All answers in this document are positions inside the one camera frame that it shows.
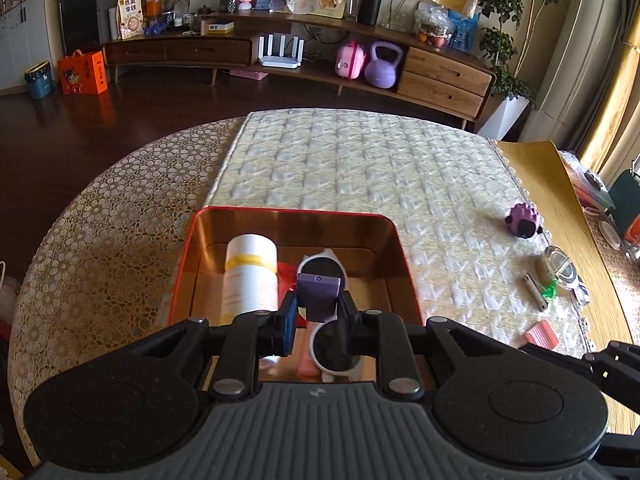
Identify white rounded panel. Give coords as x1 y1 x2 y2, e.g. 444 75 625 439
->
385 0 441 31

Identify pile of plastic packets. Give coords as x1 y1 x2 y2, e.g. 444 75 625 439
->
560 150 616 211

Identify white framed sunglasses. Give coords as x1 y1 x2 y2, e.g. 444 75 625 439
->
297 249 363 383

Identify white plastic bag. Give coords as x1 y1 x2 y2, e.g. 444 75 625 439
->
0 260 23 341

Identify purple hedgehog toy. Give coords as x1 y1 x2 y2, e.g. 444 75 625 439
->
504 202 545 239

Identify small purple block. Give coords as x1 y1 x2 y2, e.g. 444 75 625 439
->
296 270 343 322

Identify black cabinet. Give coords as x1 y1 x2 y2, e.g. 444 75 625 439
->
60 0 132 56

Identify purple kettlebell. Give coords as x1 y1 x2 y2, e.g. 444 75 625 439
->
364 41 403 90

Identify blue picture card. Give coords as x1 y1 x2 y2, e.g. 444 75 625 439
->
447 7 482 55

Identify white dish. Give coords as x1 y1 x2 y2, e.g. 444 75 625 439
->
597 220 623 251

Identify quilted table mat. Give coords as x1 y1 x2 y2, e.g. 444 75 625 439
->
202 108 598 361

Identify tall green plant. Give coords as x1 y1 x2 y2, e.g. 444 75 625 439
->
477 0 573 106

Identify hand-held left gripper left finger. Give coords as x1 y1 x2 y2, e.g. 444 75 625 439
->
135 290 300 402

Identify white planter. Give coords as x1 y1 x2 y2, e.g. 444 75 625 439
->
475 94 531 142

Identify blue bin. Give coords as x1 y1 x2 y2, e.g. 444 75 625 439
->
24 60 55 100

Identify covered standing air conditioner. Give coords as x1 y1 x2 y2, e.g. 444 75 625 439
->
520 0 626 156

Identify yellow curtain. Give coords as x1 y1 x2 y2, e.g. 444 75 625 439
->
580 10 640 171

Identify orange gift box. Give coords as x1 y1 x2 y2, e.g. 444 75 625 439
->
57 50 108 96

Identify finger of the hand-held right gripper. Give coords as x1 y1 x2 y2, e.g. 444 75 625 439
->
517 341 640 391

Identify pink toy case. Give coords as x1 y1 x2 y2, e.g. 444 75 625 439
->
334 41 368 81

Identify pink comb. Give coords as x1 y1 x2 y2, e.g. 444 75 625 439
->
520 321 560 350

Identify cereal box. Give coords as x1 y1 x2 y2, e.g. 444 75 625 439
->
117 0 146 41

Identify red tin box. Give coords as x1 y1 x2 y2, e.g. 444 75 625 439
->
167 206 426 391

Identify blue patterned packet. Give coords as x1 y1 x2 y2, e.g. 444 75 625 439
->
572 272 593 306

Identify black speaker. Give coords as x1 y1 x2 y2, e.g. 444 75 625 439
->
357 0 383 26

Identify wall shelving cabinet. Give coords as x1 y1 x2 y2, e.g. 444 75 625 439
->
0 0 63 96

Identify white router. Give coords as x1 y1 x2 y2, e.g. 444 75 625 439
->
257 32 306 68

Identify wooden tv stand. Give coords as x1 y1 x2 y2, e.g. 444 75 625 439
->
102 10 496 131

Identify clear snack bag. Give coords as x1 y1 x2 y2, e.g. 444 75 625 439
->
415 2 453 51

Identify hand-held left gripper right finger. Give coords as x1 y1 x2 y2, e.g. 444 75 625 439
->
336 290 511 402

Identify white and yellow bottle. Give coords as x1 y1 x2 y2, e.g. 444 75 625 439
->
220 234 279 328

